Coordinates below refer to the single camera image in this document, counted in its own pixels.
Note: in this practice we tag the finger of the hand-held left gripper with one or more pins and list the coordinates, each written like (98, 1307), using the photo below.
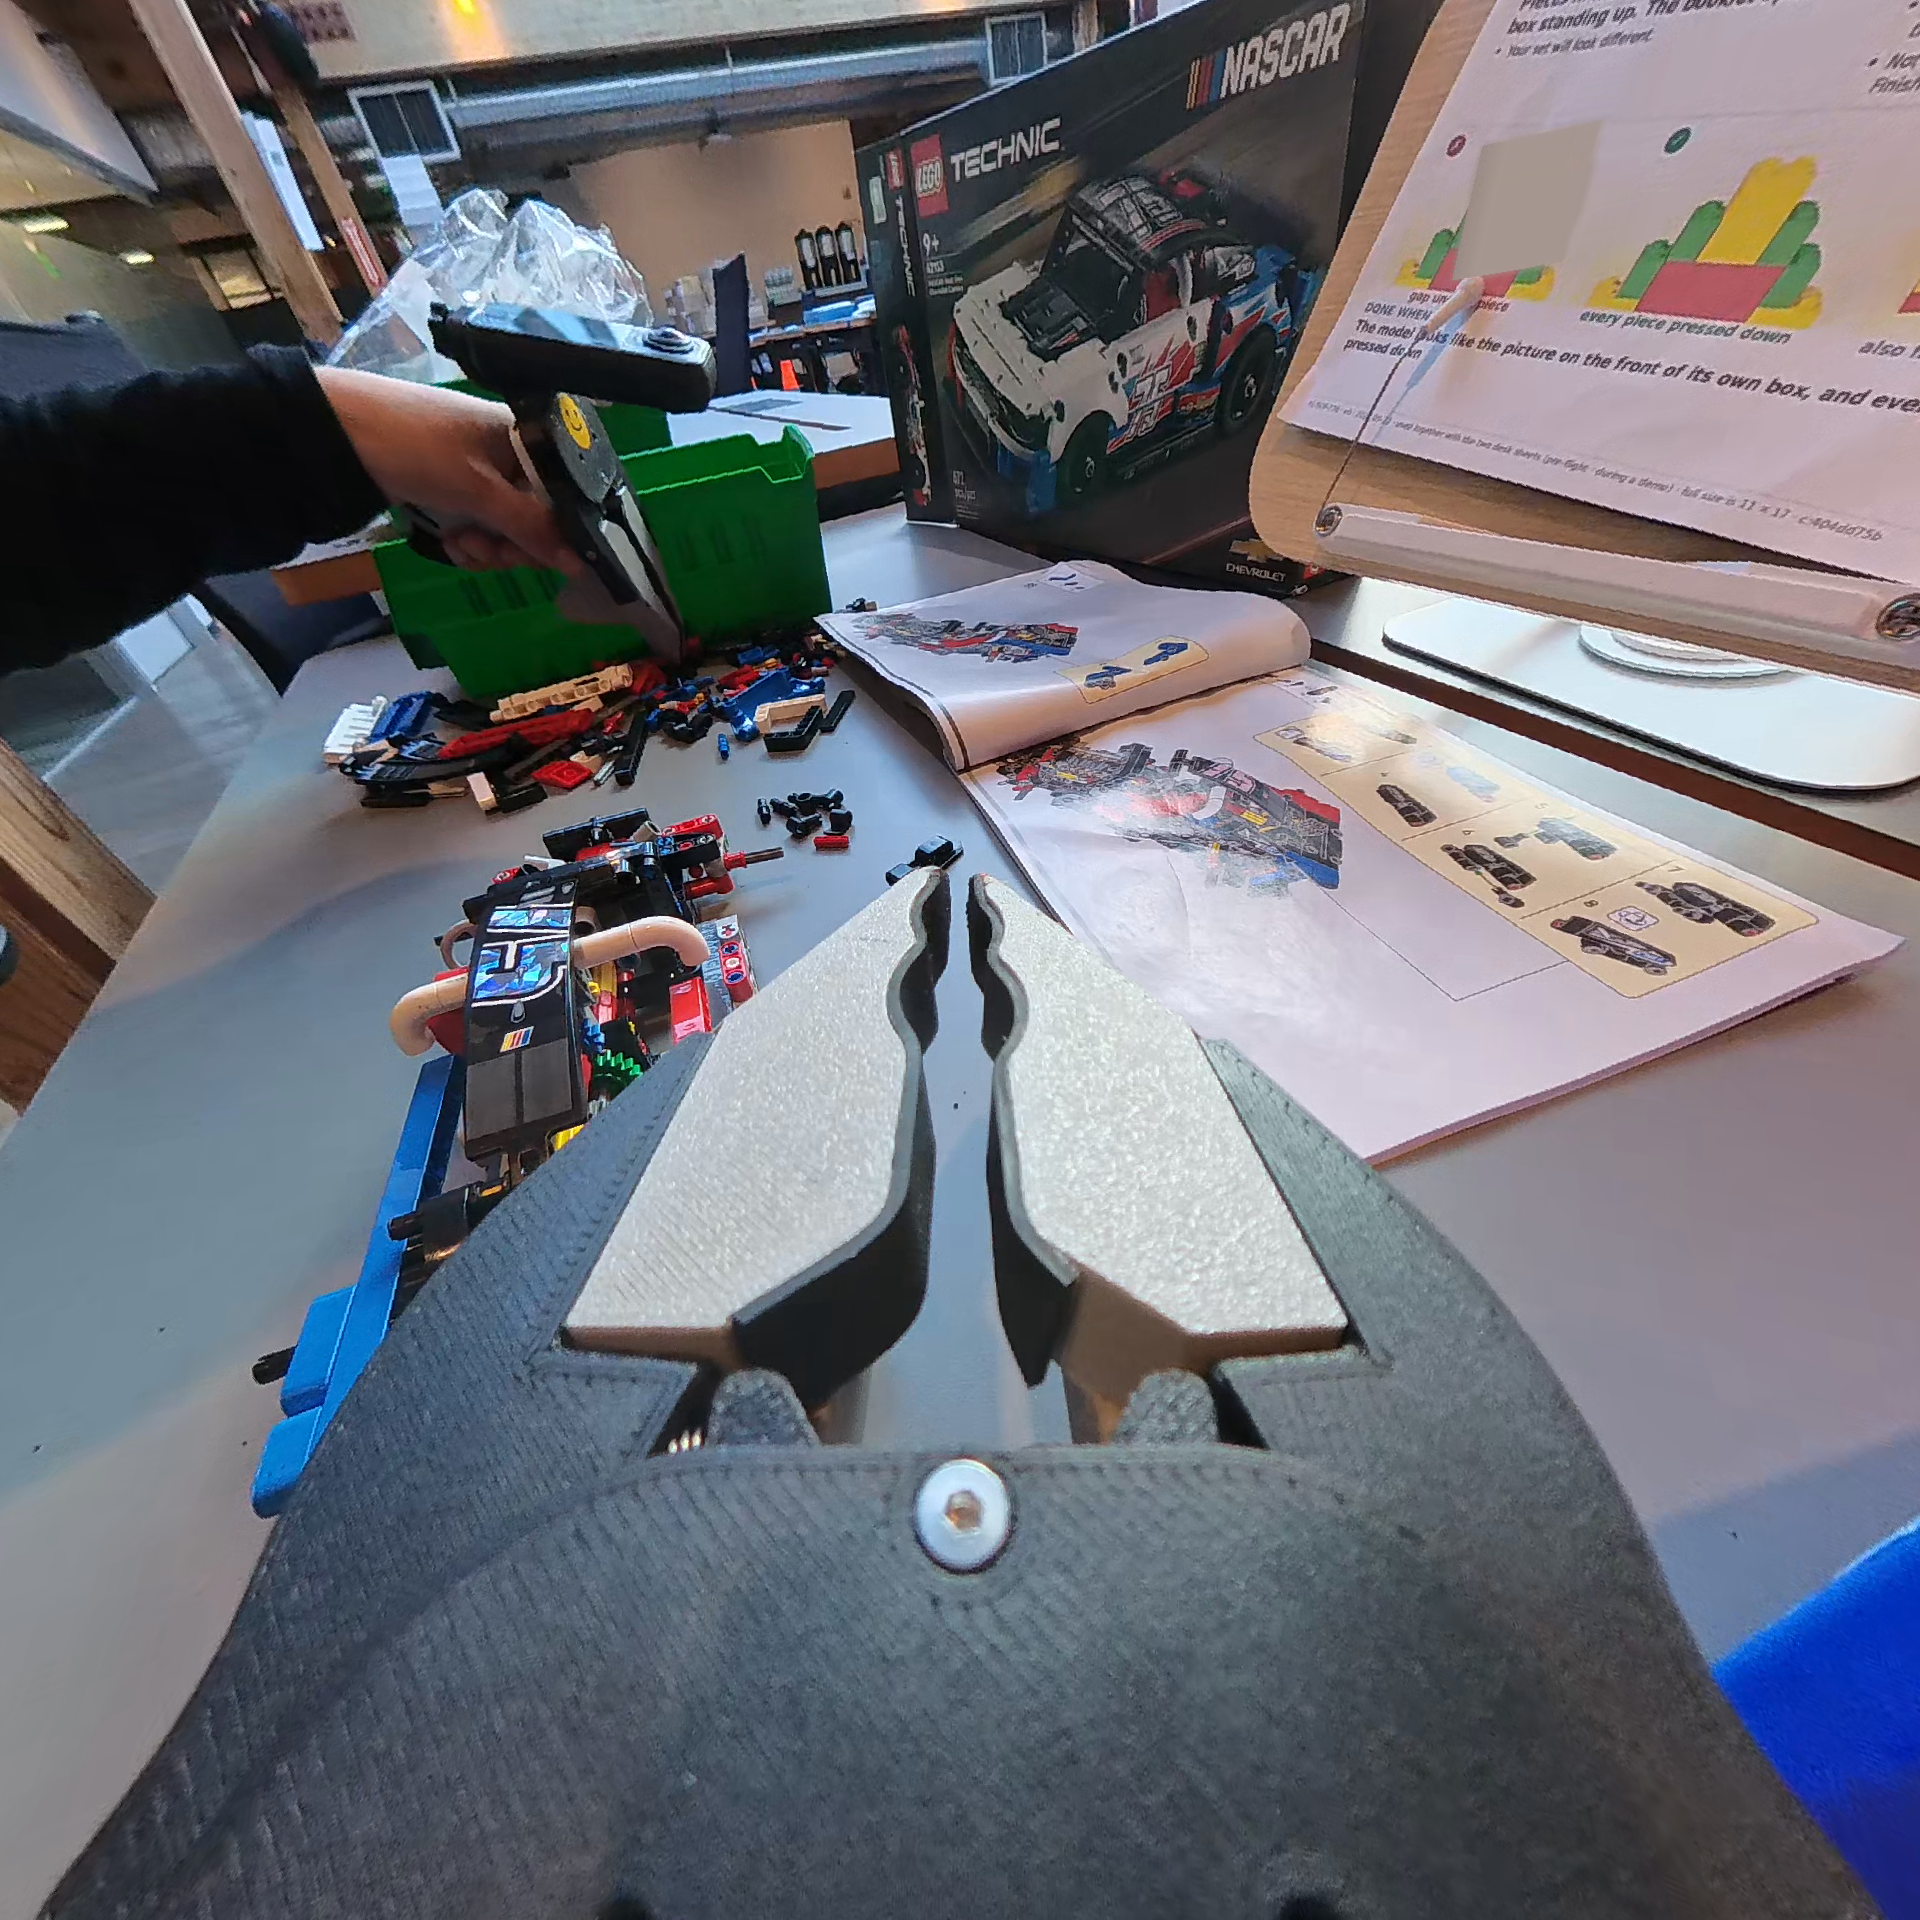
(600, 585)
(657, 580)

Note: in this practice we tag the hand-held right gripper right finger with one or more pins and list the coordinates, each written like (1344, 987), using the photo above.
(1170, 1184)

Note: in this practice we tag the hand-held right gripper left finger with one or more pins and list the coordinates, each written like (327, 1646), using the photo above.
(751, 1184)

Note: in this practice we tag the pile of toy building pieces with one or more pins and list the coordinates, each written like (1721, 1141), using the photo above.
(600, 721)

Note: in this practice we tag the cluster of small pins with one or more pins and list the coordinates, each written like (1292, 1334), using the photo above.
(802, 819)

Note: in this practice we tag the partly built toy car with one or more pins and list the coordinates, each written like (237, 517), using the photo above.
(518, 990)

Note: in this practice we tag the person's left forearm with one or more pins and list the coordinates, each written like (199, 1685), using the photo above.
(150, 480)

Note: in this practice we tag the grey desk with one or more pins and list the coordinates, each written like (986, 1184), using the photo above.
(1652, 1277)

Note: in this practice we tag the person's left hand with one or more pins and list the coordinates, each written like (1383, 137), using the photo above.
(436, 451)

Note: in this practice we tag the green storage bin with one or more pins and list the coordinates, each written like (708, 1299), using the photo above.
(721, 556)

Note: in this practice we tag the clear plastic bag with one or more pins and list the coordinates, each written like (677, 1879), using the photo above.
(525, 254)

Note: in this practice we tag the white background table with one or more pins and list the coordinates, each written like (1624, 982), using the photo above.
(781, 429)

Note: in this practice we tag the open instruction booklet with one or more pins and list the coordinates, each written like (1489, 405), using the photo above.
(1349, 974)

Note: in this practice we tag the black toy clip piece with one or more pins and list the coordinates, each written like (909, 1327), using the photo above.
(930, 859)

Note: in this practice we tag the toy car set box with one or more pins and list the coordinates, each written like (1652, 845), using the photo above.
(1110, 301)

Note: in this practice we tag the wooden panel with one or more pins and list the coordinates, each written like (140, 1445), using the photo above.
(61, 932)

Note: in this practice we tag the wooden document stand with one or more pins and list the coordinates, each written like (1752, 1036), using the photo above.
(1349, 451)

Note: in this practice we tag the blue storage bin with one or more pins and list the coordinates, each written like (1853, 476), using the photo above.
(1846, 1725)

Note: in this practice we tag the printed instruction sheet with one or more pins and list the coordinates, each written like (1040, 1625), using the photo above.
(1652, 181)

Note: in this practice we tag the wooden post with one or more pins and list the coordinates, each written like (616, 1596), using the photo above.
(225, 149)

